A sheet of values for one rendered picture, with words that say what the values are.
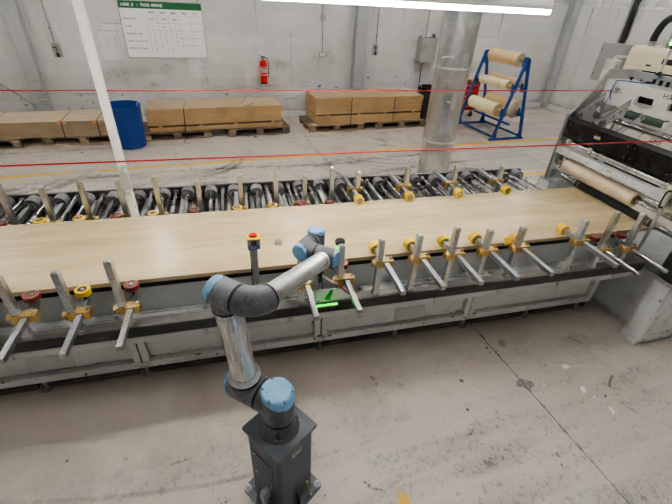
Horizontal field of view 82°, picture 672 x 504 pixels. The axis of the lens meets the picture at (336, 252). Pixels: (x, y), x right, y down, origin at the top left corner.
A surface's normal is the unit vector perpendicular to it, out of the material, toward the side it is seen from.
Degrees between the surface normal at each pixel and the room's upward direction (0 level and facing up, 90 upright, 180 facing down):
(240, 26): 90
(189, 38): 90
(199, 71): 90
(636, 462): 0
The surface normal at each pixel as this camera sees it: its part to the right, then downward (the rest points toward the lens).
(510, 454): 0.05, -0.83
